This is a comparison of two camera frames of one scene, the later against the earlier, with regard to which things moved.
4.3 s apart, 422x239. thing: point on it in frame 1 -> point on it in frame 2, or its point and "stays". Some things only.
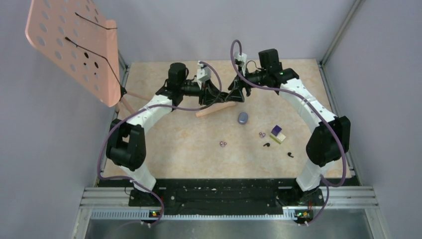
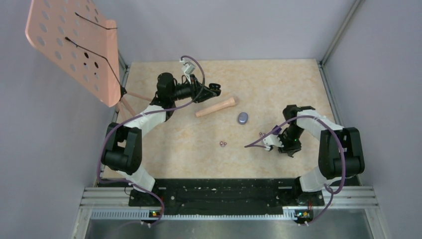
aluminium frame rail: x=112 y=203 stays
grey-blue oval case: x=243 y=118 stays
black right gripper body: x=241 y=83 -> x=290 y=144
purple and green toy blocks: x=276 y=134 stays
